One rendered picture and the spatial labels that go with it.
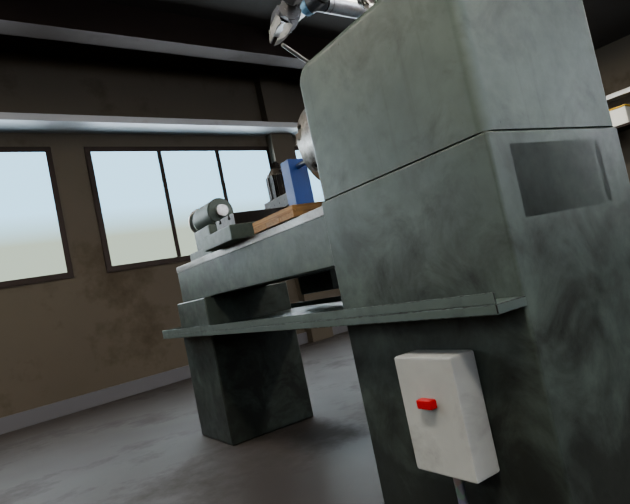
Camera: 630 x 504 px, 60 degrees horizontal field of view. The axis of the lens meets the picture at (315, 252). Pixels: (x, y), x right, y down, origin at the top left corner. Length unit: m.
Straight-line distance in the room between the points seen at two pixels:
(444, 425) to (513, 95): 0.70
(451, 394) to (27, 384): 4.15
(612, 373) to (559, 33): 0.76
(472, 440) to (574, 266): 0.41
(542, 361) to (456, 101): 0.53
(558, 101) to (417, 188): 0.36
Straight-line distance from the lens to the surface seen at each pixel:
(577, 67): 1.45
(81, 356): 5.06
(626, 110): 8.54
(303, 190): 2.03
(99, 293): 5.13
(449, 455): 1.25
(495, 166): 1.11
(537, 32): 1.37
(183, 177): 5.64
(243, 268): 2.17
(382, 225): 1.34
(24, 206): 5.10
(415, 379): 1.25
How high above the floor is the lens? 0.65
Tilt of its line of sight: 3 degrees up
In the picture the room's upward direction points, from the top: 12 degrees counter-clockwise
